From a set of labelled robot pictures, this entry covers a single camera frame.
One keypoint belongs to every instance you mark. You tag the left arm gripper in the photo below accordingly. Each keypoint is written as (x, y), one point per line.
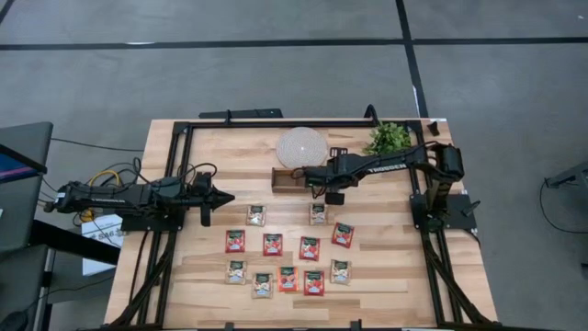
(204, 200)

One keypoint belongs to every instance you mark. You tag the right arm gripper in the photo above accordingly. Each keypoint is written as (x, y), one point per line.
(342, 174)

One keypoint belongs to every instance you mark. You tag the beige tea packet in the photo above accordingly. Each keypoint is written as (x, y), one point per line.
(256, 216)
(318, 215)
(236, 272)
(340, 271)
(262, 286)

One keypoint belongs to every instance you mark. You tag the red tea packet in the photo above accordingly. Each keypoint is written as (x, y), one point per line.
(342, 235)
(309, 248)
(314, 283)
(235, 241)
(273, 245)

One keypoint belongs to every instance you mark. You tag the orange tea packet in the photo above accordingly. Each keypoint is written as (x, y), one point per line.
(288, 279)

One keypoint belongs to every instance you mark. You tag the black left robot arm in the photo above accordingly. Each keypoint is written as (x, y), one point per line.
(105, 197)

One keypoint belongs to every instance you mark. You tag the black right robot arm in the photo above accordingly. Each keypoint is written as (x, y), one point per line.
(390, 165)

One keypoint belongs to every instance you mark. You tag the wooden tea organizer box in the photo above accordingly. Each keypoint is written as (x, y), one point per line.
(280, 186)

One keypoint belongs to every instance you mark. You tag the translucent round plate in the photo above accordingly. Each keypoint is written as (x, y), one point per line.
(298, 144)

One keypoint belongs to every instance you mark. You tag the green plant in white pot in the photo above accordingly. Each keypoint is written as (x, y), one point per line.
(388, 138)

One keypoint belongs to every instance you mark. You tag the black power strip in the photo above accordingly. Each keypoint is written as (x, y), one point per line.
(243, 113)

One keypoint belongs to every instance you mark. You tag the black edge clamp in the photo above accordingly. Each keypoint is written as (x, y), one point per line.
(356, 325)
(229, 327)

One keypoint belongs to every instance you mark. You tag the white cardboard box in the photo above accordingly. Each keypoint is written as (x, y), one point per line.
(94, 227)

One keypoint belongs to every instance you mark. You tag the black desk beam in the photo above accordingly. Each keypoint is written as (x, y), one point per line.
(69, 241)

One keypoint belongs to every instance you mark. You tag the grey work table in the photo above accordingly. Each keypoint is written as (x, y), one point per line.
(27, 207)

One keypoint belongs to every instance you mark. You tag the computer monitor with blue screen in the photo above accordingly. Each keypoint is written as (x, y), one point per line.
(14, 167)

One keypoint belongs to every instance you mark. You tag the dark operator desk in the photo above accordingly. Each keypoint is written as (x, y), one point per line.
(18, 285)

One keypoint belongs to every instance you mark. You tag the grey stand foot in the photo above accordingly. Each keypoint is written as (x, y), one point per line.
(569, 174)

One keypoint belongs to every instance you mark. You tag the black computer mouse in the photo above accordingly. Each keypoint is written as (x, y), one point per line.
(13, 322)

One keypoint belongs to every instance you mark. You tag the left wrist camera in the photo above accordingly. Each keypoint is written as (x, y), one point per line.
(202, 179)

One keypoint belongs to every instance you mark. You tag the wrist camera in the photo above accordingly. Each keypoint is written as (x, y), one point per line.
(316, 177)
(202, 179)

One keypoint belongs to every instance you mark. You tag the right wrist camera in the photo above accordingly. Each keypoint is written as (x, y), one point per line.
(316, 177)

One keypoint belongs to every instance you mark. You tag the black aluminium table frame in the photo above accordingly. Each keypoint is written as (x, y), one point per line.
(298, 124)

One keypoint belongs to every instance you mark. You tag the small black bracket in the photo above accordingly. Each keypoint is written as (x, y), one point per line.
(433, 128)

